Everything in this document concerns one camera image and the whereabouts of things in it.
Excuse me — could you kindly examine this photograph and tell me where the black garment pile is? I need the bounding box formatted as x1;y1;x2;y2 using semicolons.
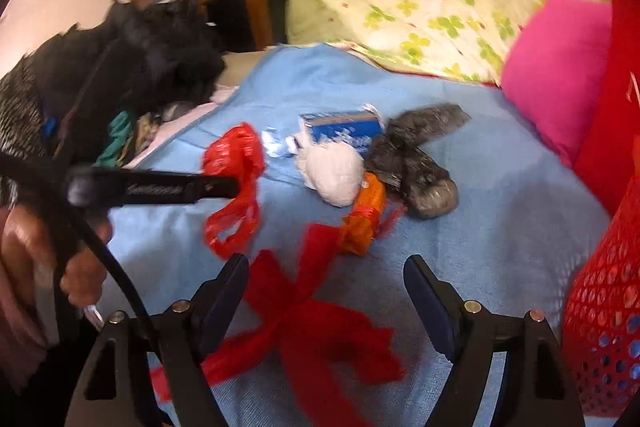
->
30;0;226;158

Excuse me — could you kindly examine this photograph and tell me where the silver foil wrapper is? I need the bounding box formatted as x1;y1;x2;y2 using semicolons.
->
260;129;298;158

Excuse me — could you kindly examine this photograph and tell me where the black cable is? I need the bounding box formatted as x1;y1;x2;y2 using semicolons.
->
0;154;151;328

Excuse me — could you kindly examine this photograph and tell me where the orange snack wrapper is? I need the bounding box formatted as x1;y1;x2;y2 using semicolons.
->
340;172;388;256

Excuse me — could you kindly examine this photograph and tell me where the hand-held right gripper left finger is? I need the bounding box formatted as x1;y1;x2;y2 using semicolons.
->
65;253;251;427

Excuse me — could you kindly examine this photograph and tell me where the white plastic bag ball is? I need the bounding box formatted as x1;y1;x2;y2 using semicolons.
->
294;127;365;208

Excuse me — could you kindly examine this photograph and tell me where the pink pillow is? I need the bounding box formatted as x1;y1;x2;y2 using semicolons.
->
500;0;613;168

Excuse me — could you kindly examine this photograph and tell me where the teal cloth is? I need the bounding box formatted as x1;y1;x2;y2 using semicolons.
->
95;112;136;168

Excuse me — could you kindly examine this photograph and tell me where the person's left hand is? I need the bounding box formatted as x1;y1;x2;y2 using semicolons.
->
0;206;113;308

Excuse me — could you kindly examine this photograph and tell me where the blue cardboard box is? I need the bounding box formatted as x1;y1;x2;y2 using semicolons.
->
299;104;383;158

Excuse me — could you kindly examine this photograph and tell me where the red plastic bag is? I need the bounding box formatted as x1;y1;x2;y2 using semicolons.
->
201;122;266;258
150;222;406;427

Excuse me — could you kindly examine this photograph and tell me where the black plastic bag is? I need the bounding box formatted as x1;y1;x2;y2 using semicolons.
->
364;103;472;220

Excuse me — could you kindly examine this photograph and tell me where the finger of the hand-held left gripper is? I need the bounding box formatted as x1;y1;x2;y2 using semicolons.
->
65;166;240;209

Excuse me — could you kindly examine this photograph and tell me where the red mesh plastic basket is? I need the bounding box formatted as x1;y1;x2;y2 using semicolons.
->
562;189;640;418

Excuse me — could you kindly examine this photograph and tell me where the person's left forearm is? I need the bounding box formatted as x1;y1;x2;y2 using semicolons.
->
0;292;58;395

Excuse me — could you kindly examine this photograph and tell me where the red paper bag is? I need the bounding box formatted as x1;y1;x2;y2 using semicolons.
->
572;0;640;218

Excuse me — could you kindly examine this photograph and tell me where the black white patterned cloth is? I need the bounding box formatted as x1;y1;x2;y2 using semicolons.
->
0;52;51;208

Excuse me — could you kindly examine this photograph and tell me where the light blue bed sheet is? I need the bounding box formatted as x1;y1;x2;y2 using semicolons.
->
107;42;613;427

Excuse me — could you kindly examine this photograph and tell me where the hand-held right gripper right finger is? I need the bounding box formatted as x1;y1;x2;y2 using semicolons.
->
402;254;586;427

